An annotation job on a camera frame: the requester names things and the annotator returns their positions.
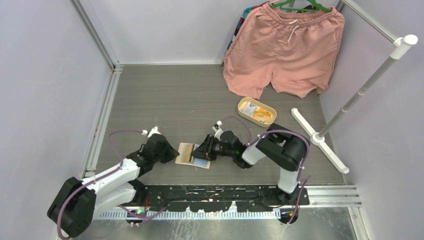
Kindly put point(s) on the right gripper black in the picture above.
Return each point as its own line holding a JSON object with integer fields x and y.
{"x": 205, "y": 150}

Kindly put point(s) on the colourful garment behind shorts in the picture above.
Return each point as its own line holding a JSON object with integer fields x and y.
{"x": 240, "y": 22}

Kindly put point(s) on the green clothes hanger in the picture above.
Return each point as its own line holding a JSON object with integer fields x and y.
{"x": 292, "y": 6}

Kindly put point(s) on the orange credit card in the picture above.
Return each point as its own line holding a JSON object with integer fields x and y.
{"x": 262, "y": 115}

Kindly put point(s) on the white clothes rack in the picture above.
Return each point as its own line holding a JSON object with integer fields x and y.
{"x": 401, "y": 46}

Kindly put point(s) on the beige leather card holder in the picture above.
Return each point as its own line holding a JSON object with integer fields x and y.
{"x": 198, "y": 162}

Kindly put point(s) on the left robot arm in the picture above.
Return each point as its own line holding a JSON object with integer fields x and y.
{"x": 79, "y": 200}

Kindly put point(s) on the yellow card with dark stripe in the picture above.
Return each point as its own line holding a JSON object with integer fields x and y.
{"x": 187, "y": 149}

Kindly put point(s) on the white card in tray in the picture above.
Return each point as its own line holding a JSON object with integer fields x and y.
{"x": 249, "y": 109}

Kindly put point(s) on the pink shorts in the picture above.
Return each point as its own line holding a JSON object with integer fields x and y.
{"x": 295, "y": 53}

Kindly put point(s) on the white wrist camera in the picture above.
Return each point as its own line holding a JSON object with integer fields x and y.
{"x": 149, "y": 133}
{"x": 217, "y": 129}

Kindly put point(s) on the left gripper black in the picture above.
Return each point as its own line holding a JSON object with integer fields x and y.
{"x": 171, "y": 153}

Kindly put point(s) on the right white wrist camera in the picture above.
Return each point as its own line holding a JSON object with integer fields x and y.
{"x": 217, "y": 129}

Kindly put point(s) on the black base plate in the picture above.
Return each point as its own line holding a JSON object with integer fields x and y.
{"x": 216, "y": 198}

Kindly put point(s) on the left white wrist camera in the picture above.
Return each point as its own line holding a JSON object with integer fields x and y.
{"x": 149, "y": 133}

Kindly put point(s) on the yellow oval tray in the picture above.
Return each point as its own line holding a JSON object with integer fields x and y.
{"x": 260, "y": 105}

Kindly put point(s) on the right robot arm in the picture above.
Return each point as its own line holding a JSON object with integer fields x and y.
{"x": 286, "y": 148}

